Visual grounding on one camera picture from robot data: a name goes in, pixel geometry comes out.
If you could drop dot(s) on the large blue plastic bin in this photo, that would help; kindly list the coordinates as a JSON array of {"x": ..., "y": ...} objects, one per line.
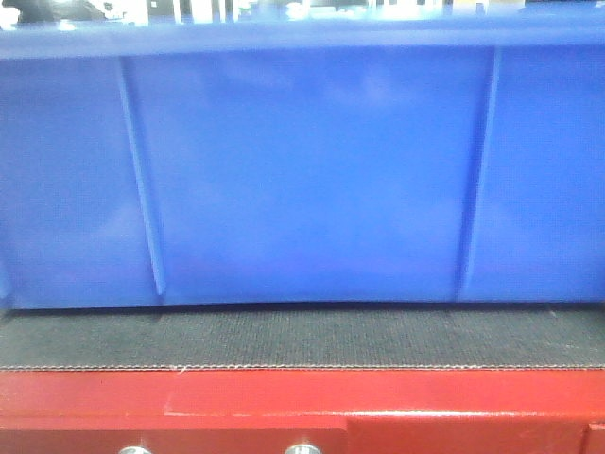
[{"x": 443, "y": 161}]

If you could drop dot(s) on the black conveyor belt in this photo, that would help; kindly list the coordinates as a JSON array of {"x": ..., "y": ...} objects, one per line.
[{"x": 483, "y": 336}]

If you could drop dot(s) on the red conveyor frame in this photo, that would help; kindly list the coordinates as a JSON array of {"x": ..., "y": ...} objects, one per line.
[{"x": 303, "y": 411}]

